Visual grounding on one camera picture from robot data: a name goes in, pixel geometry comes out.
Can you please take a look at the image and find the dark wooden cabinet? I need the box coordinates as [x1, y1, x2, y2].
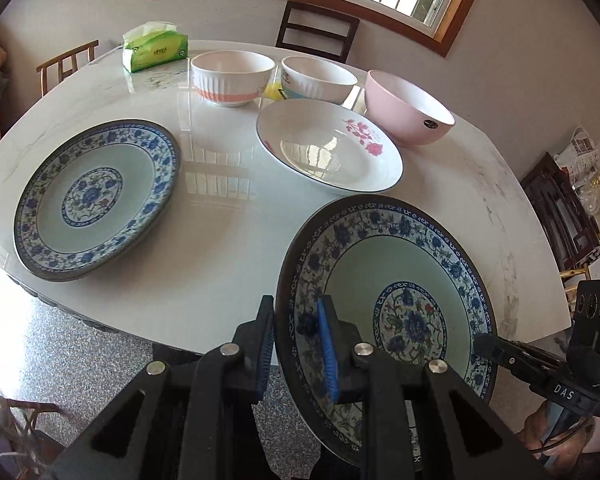
[520, 153, 600, 271]

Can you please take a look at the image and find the green tissue pack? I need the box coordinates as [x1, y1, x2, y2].
[122, 22, 188, 74]

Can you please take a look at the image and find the white ribbed bowl blue band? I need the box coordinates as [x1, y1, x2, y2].
[280, 55, 358, 105]

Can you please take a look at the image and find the blue floral plate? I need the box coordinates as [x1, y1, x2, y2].
[275, 195, 496, 465]
[14, 119, 181, 282]

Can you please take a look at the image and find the yellow warning sticker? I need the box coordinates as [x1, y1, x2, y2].
[262, 81, 287, 101]

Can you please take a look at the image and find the light wooden chair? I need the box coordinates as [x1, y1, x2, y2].
[36, 39, 99, 96]

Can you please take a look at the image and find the white ribbed bowl pink band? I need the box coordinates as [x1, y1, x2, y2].
[190, 50, 276, 107]

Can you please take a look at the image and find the blue floral plate on table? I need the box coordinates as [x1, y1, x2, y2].
[14, 119, 181, 282]

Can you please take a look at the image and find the dark wooden chair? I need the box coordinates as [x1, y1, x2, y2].
[275, 1, 360, 63]

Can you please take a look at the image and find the right hand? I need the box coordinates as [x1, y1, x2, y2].
[517, 401, 595, 477]

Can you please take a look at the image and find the white plate with pink rose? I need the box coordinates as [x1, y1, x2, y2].
[256, 99, 404, 194]

